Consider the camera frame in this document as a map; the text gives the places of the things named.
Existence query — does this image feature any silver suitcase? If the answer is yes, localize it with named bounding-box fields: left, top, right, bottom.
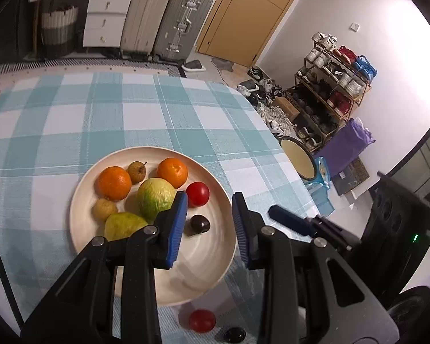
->
left=152, top=0, right=214, bottom=63

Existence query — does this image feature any woven laundry basket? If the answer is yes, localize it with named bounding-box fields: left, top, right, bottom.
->
left=39, top=5, right=79, bottom=56

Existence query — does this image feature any teal checked tablecloth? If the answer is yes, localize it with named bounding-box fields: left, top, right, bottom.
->
left=0, top=72, right=321, bottom=344

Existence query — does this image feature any cardboard box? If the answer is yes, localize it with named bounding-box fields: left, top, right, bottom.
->
left=270, top=97, right=300, bottom=123

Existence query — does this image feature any dark plum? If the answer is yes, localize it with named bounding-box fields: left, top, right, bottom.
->
left=184, top=214, right=211, bottom=237
left=224, top=327, right=247, bottom=344

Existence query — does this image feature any green guava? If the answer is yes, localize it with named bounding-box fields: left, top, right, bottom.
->
left=136, top=178, right=177, bottom=222

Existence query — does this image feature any wooden shoe rack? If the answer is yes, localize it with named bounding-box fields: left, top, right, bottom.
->
left=287, top=32, right=377, bottom=151

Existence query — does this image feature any grey slipper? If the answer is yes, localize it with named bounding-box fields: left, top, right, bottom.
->
left=182, top=60, right=206, bottom=73

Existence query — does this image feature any beige suitcase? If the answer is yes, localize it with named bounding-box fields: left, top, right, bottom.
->
left=120, top=0, right=175, bottom=61

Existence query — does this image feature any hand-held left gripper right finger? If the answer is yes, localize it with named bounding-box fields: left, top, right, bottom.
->
left=231, top=191, right=402, bottom=344

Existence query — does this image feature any dark floor mat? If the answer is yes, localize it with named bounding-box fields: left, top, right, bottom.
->
left=333, top=158, right=370, bottom=196

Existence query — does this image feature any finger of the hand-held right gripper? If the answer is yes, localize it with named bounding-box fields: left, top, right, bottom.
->
left=268, top=204, right=352, bottom=254

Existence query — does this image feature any pile of shoes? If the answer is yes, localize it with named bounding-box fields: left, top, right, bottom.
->
left=236, top=66, right=298, bottom=140

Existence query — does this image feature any grey doormat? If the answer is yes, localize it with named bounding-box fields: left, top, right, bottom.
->
left=211, top=56, right=236, bottom=73

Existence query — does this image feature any cream round plate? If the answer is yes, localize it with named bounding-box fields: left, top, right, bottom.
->
left=69, top=146, right=238, bottom=307

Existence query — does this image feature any wooden door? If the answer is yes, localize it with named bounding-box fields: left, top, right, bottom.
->
left=195, top=0, right=310, bottom=68

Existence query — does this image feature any purple bag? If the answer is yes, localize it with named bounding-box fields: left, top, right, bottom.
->
left=313, top=118, right=376, bottom=180

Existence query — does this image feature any red tomato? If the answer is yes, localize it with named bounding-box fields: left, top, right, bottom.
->
left=188, top=309, right=216, bottom=333
left=185, top=181, right=210, bottom=208

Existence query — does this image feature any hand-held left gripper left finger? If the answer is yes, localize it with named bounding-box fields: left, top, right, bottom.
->
left=19, top=191, right=189, bottom=344

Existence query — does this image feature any round stool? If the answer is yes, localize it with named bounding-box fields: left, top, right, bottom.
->
left=280, top=136, right=316, bottom=182

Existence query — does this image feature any orange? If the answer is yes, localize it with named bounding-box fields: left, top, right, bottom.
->
left=95, top=166, right=133, bottom=201
left=157, top=157, right=189, bottom=189

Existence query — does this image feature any small brown pear with stem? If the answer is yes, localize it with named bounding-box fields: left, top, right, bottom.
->
left=127, top=161, right=147, bottom=184

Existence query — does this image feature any yellow guava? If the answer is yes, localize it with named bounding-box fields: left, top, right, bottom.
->
left=104, top=212, right=149, bottom=241

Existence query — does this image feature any white drawer desk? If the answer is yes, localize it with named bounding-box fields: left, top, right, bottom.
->
left=29, top=0, right=135, bottom=49

